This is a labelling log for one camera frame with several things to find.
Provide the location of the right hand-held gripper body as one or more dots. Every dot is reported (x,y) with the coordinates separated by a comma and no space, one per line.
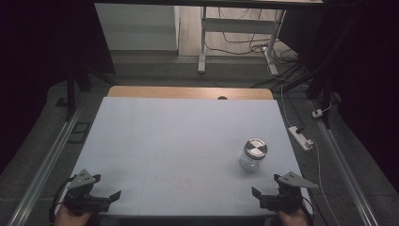
(295,182)

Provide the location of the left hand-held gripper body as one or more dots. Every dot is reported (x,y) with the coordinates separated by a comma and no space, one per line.
(82,180)

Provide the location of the clear glass jar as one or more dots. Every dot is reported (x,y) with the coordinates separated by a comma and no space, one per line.
(249,163)

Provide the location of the round silver metal lid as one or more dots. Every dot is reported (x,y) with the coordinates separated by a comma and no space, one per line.
(255,148)

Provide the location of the person's right hand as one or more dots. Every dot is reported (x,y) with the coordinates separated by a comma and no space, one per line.
(293,219)

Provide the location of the person's left hand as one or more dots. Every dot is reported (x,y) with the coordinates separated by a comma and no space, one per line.
(70,218)

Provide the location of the white power strip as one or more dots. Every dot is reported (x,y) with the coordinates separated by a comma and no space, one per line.
(300,137)

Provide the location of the small white adapter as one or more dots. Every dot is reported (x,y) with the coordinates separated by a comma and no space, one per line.
(317,113)

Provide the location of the white table mat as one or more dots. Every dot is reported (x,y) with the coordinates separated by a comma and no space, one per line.
(175,141)

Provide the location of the black metal stand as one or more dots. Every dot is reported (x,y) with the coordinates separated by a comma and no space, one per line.
(326,94)
(71,94)

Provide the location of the dark curtain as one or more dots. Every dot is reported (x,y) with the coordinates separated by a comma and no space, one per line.
(40,62)
(367,78)

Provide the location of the white cabinet panel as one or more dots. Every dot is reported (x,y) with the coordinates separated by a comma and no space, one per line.
(138,28)

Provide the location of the aluminium floor rail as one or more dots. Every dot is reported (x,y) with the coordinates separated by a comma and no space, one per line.
(47,166)
(345,169)

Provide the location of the black rectangular floor frame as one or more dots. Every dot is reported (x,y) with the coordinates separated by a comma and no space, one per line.
(79,132)

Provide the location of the white desk frame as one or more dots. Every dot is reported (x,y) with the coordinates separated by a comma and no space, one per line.
(235,25)

